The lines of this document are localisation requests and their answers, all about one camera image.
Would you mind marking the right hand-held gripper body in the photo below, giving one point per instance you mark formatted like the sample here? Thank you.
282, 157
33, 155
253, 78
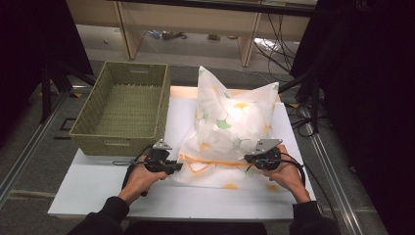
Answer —
267, 158

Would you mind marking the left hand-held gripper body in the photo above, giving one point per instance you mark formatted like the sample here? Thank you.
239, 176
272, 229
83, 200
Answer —
156, 161

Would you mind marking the white leaf-print laundry bag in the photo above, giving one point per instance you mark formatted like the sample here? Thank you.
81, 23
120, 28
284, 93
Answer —
235, 130

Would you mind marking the green woven basket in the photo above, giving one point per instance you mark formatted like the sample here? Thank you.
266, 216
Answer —
127, 111

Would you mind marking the person's left hand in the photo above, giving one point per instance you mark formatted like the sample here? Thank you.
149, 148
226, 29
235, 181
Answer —
140, 181

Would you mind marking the person's right hand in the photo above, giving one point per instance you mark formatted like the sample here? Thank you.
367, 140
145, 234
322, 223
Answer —
290, 178

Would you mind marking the black tripod stand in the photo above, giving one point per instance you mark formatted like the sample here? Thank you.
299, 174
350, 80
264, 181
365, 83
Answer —
313, 98
45, 94

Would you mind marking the white plastic wrap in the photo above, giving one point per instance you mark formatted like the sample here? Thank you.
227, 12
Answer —
266, 43

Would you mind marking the black curtain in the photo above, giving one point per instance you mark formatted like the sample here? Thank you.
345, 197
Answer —
29, 49
368, 98

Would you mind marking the teal clutter on floor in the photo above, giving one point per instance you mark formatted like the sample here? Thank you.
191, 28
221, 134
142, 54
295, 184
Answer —
164, 34

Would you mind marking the wooden shelf unit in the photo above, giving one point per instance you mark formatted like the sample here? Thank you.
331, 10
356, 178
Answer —
195, 19

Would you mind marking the metal floor rail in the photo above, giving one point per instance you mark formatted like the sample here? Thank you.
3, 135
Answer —
332, 182
19, 169

